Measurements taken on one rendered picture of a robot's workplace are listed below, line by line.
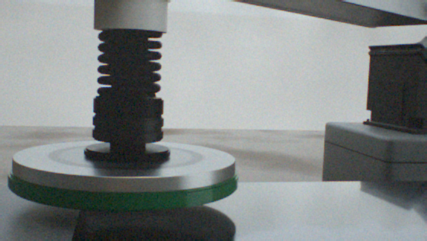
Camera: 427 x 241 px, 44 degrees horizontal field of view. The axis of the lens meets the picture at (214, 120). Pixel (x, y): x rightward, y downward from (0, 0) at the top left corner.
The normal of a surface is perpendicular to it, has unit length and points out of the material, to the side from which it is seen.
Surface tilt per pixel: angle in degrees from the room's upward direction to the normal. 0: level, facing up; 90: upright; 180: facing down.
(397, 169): 90
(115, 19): 90
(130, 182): 90
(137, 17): 90
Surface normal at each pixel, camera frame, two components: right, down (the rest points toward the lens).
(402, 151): 0.20, 0.10
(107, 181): -0.02, 0.10
